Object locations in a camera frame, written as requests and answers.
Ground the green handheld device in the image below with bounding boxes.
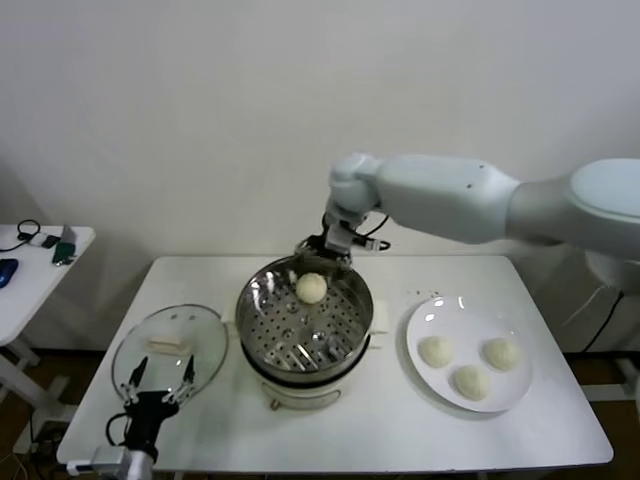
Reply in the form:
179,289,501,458
51,241,77,268

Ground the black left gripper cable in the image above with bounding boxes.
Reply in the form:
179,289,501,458
104,412,132,450

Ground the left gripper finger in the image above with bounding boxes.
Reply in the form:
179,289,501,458
117,355,150,405
162,353,197,404

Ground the stainless steel steamer basket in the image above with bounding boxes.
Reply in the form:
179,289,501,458
220,255,391,376

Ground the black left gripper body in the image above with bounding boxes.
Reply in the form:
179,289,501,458
124,391,180,454

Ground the black looped cable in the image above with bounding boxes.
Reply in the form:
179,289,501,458
16,219,42,244

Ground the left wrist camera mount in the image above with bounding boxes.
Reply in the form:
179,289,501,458
67,446,126,474

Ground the white steamed baozi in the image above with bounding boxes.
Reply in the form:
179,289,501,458
417,335,455,370
453,364,492,402
482,337,522,372
295,272,329,305

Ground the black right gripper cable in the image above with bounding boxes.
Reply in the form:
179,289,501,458
349,212,392,241

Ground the white round plate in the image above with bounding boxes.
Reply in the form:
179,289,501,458
398,295,534,414

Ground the round glass pot lid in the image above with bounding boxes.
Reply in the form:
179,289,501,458
110,303,229,406

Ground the white side table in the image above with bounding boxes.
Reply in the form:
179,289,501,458
0,224,96,416

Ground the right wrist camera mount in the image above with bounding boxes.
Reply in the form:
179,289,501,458
324,222,392,254

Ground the black power adapter cable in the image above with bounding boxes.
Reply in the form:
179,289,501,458
580,293,626,353

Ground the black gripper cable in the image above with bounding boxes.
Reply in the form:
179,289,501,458
349,212,392,241
104,412,132,450

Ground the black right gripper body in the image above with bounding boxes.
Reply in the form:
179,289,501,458
307,212,354,266

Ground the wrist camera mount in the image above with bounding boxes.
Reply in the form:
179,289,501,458
324,222,392,254
67,446,126,474

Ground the white electric steamer pot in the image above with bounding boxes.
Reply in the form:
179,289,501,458
227,319,389,412

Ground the white wall cable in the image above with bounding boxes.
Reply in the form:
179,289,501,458
562,288,614,326

